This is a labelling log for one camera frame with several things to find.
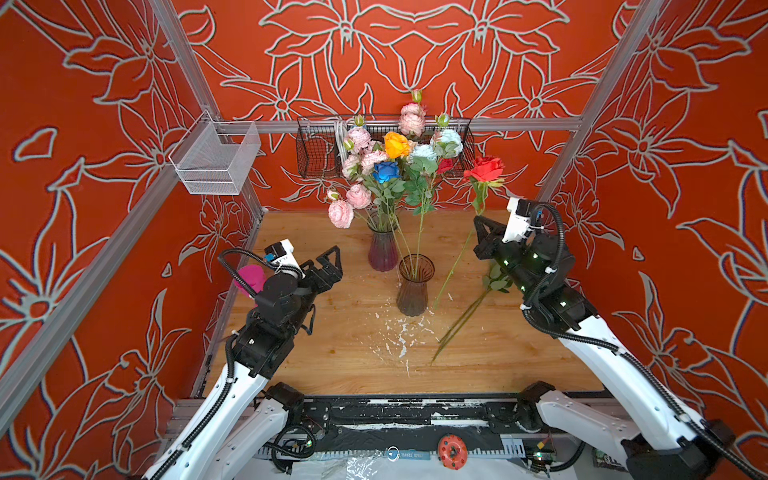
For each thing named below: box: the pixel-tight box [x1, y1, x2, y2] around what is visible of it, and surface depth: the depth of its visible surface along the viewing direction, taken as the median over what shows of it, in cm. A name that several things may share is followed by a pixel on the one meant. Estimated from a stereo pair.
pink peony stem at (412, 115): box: [399, 89, 427, 137], surface depth 81 cm
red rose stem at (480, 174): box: [434, 157, 505, 308], surface depth 61 cm
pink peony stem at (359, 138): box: [342, 114, 371, 181], surface depth 79 cm
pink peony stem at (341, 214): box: [328, 200, 377, 231], surface depth 76 cm
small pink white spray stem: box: [406, 122, 464, 279], surface depth 71 cm
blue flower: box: [366, 161, 406, 230], surface depth 68 cm
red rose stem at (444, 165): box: [437, 158, 453, 175], surface depth 76 cm
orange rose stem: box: [384, 131, 410, 159], surface depth 73 cm
